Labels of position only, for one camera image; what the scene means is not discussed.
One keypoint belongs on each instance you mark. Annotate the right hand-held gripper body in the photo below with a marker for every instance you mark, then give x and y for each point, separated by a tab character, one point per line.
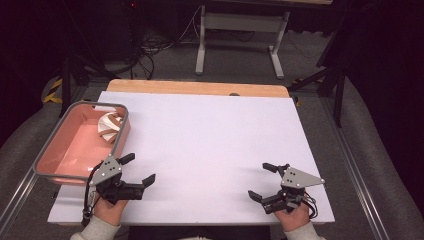
296	180

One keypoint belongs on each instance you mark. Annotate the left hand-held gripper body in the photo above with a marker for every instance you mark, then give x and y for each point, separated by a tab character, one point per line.
106	171

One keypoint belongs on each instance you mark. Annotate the person's left hand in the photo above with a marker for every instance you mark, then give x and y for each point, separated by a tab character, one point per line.
110	210

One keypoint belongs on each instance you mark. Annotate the person's right hand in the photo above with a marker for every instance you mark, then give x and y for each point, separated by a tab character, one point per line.
293	220

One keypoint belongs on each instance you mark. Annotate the crumpled white and brown cloth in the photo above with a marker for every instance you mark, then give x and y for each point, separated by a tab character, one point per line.
109	127

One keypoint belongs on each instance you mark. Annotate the pink bin with grey rim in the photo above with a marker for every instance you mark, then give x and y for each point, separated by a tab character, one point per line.
75	150

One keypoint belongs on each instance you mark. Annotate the white table mat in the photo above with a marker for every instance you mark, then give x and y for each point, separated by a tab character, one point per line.
200	150

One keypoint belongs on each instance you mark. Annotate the yellow and black hazard tape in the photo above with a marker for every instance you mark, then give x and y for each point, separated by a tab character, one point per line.
53	91

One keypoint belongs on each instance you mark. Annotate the black tripod stand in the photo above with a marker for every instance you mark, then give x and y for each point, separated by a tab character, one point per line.
71	75
333	83

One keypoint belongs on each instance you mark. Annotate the aluminium floor rail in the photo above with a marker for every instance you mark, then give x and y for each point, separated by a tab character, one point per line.
358	166
15	203

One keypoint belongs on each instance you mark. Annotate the white metal desk frame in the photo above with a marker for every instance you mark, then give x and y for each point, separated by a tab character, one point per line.
240	23

